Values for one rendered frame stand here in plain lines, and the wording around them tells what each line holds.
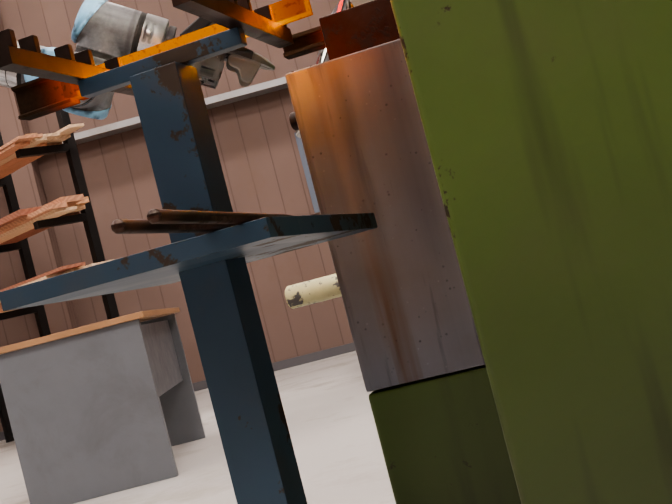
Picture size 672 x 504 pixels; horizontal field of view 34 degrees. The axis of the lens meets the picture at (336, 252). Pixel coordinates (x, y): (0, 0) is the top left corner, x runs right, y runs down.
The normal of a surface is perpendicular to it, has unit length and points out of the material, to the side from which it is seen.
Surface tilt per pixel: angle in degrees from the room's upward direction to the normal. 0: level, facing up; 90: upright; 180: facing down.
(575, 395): 90
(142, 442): 90
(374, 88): 90
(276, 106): 90
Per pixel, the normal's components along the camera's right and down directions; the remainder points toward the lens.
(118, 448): 0.03, -0.04
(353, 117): -0.24, 0.03
